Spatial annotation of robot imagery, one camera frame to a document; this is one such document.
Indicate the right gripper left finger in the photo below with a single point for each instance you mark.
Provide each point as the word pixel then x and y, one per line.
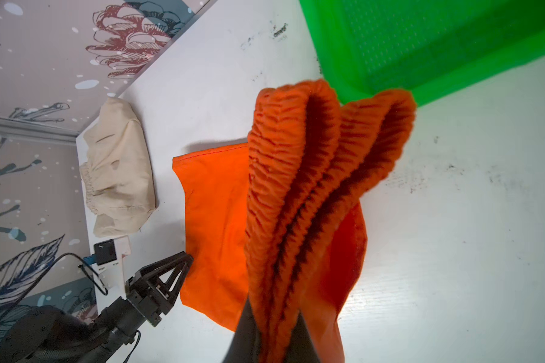
pixel 245 346

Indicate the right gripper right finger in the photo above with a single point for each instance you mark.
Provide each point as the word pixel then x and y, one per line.
pixel 301 348

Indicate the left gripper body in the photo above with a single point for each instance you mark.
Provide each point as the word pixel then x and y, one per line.
pixel 118 323

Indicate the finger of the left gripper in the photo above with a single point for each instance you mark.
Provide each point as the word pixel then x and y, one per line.
pixel 155 288

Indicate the beige shorts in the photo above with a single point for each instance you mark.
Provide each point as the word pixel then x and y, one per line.
pixel 117 173

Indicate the orange shorts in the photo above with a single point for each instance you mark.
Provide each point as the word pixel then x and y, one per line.
pixel 277 219

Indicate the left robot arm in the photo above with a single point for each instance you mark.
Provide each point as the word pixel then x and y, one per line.
pixel 47 334

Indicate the green plastic basket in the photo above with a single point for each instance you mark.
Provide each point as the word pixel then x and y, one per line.
pixel 431 48

